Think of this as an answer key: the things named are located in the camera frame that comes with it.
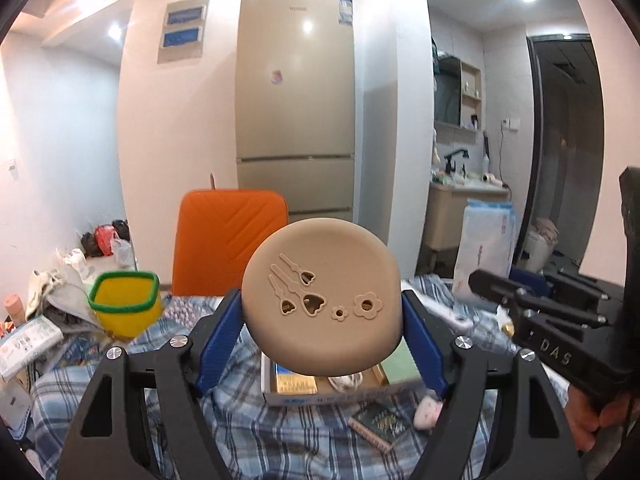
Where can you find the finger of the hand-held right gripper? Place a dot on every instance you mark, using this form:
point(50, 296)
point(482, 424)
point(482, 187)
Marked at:
point(500, 292)
point(530, 282)

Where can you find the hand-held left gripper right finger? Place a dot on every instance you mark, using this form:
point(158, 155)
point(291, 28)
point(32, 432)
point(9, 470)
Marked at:
point(422, 345)

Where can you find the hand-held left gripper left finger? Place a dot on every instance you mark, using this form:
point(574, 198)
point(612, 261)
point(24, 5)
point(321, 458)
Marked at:
point(222, 340)

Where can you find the white blue soft packet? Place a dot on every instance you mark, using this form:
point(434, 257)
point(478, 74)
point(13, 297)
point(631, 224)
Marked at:
point(485, 245)

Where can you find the yellow blue packet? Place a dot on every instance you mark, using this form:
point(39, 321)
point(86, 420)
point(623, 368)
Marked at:
point(292, 384)

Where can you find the cardboard box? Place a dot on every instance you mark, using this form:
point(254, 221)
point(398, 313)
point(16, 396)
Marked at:
point(300, 401)

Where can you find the beige round perforated case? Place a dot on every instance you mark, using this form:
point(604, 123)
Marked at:
point(320, 260)

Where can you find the pink white soft toy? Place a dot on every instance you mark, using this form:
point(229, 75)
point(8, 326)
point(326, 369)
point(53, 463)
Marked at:
point(427, 412)

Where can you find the person's right hand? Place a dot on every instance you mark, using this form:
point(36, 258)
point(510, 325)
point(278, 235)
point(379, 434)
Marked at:
point(582, 420)

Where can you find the white bin with cloth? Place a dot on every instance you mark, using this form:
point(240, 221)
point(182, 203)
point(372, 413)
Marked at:
point(540, 242)

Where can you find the dark small box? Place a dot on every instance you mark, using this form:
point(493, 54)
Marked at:
point(382, 422)

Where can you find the beige vanity cabinet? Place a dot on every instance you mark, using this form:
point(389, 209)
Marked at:
point(445, 220)

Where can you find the orange quilted chair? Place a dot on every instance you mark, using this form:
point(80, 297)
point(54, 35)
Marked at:
point(220, 240)

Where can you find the yellow bin with green rim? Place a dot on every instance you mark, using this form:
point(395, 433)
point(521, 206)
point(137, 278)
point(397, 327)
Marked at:
point(125, 317)

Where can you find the white hair dryer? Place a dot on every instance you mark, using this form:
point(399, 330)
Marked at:
point(492, 179)

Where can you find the blue plaid blanket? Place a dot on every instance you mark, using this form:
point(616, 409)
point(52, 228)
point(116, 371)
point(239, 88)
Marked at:
point(280, 440)

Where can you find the hanging hair tool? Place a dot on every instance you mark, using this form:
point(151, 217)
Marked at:
point(486, 155)

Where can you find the dark door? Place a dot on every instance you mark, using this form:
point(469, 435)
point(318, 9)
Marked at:
point(565, 150)

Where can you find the black faucet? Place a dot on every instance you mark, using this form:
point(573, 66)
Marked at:
point(452, 162)

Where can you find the red plastic bag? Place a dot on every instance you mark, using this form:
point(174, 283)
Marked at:
point(105, 237)

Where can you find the pile of beige clothes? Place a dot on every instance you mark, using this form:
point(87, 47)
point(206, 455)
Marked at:
point(60, 285)

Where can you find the white printed packet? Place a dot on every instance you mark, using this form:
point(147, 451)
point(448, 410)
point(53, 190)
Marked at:
point(27, 347)

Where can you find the mirror cabinet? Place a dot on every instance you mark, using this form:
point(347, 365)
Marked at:
point(450, 90)

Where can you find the pink cup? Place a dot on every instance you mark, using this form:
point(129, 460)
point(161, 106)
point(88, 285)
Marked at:
point(14, 307)

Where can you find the white plastic packet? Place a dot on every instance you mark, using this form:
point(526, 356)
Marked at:
point(12, 407)

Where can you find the beige refrigerator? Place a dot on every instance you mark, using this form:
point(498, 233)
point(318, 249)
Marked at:
point(295, 110)

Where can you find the pink fridge sticker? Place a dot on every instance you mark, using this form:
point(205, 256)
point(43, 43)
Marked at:
point(276, 77)

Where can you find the fridge label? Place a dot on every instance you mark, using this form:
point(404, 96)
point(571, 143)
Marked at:
point(345, 11)

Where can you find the white wall socket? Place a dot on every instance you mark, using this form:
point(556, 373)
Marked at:
point(509, 123)

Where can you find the grey wall panel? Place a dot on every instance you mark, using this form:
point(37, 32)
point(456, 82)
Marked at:
point(182, 30)

